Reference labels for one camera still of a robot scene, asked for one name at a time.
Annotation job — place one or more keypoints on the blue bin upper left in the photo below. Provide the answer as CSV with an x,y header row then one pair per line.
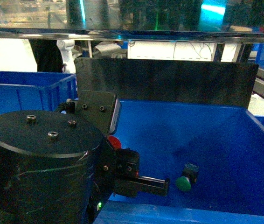
x,y
35,90

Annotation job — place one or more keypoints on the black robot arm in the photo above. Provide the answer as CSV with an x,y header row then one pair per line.
x,y
57,168

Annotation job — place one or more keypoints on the red mushroom push button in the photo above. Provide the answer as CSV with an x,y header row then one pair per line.
x,y
115,142

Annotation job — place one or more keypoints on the black back panel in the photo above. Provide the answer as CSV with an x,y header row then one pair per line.
x,y
212,83

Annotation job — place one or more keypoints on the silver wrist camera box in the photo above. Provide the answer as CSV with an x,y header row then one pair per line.
x,y
102,109

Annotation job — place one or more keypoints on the green push button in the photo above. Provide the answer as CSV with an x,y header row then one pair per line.
x,y
188,177

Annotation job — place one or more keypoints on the blue target bin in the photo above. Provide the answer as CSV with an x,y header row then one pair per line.
x,y
226,143

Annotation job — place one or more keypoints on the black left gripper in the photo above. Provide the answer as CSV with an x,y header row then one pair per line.
x,y
127,183

